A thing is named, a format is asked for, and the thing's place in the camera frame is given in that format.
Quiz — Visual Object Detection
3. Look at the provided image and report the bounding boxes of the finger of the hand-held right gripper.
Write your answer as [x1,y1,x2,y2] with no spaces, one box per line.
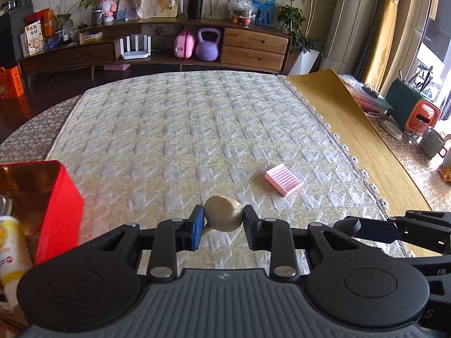
[333,210,451,256]

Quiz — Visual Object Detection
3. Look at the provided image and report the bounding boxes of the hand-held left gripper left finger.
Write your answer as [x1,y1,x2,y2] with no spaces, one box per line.
[92,206,206,283]

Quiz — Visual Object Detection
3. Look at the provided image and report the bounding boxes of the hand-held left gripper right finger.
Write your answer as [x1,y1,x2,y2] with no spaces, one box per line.
[243,204,360,278]

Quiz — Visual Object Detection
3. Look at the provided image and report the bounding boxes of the beige round toy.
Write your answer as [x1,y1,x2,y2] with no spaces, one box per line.
[204,195,244,233]

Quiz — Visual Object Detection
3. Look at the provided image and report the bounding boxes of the red storage box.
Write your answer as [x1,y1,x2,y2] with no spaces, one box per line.
[0,160,85,267]

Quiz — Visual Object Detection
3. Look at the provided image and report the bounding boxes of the pink ridged block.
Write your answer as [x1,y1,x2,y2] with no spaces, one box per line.
[264,164,304,197]

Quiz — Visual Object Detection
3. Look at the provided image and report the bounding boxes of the yellow mat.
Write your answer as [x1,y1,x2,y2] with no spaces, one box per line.
[283,68,451,258]

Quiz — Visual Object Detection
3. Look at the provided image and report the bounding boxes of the cream quilted blanket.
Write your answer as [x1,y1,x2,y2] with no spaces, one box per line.
[45,70,417,276]

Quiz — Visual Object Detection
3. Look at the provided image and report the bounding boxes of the grey mug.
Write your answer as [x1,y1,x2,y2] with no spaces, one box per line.
[419,127,448,159]

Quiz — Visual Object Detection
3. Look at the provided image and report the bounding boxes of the white coaster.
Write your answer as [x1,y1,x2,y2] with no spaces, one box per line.
[382,119,404,140]

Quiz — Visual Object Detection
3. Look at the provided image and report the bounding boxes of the orange appliance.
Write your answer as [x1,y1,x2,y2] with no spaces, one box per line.
[405,99,441,136]

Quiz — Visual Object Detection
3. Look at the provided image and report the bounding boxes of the green holder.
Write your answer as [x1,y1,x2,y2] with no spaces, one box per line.
[384,77,429,132]

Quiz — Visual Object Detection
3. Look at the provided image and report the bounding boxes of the stack of folders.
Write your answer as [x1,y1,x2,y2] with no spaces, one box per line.
[339,73,394,114]

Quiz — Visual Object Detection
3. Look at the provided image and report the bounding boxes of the purple kettlebell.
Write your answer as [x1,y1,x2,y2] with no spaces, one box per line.
[195,27,222,61]

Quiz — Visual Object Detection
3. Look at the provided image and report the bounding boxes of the wooden cabinet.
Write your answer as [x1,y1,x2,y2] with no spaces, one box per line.
[17,17,293,79]

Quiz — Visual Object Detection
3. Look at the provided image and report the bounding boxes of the pink toy case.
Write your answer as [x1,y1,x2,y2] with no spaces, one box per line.
[173,30,196,59]

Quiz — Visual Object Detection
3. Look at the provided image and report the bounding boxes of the white and yellow bottle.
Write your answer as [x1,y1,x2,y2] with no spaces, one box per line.
[0,215,34,308]

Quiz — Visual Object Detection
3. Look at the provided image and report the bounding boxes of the white router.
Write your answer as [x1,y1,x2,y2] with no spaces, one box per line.
[119,35,152,61]

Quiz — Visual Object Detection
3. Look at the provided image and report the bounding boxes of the large plant in white pot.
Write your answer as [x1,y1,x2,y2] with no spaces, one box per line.
[273,0,335,76]

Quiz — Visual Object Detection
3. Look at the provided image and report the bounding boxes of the yellow curtain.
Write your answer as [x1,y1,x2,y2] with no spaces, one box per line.
[362,0,425,89]

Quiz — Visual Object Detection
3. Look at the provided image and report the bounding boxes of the small cardboard box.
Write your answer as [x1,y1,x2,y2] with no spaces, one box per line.
[78,30,104,44]

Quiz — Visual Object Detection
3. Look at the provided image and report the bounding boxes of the plastic bag of fruit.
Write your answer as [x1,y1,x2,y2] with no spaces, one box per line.
[227,0,255,25]

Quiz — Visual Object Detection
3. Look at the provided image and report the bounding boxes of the black speaker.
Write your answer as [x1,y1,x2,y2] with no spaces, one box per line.
[186,0,205,19]

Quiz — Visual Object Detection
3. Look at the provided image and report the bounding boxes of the small potted plant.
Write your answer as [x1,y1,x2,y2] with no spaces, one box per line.
[75,0,106,26]

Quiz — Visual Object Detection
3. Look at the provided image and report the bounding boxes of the orange paper bag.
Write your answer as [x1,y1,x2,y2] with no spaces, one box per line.
[0,66,25,100]

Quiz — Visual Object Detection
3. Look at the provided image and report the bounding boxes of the pink doll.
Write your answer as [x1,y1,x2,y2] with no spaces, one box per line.
[96,0,121,22]

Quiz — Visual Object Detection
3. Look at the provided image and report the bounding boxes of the snack bag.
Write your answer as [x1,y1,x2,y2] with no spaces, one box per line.
[23,21,46,56]

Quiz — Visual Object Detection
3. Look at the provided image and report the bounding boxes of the red and orange gift box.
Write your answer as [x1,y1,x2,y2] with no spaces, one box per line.
[24,8,56,38]

